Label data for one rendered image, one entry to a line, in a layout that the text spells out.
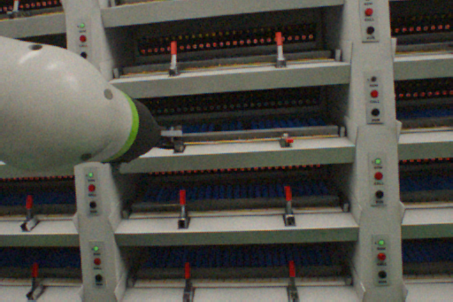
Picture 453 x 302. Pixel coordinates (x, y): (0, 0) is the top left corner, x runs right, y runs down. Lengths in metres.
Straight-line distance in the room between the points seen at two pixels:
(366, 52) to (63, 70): 0.62
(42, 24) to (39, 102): 0.66
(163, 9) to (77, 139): 0.54
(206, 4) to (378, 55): 0.43
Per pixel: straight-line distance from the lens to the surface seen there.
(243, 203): 0.70
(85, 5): 0.81
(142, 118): 0.34
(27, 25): 0.90
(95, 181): 0.73
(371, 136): 0.68
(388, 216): 0.73
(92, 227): 0.77
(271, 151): 0.62
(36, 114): 0.22
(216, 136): 0.67
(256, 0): 0.70
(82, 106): 0.22
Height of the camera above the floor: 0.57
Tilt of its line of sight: 1 degrees down
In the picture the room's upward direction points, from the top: 3 degrees counter-clockwise
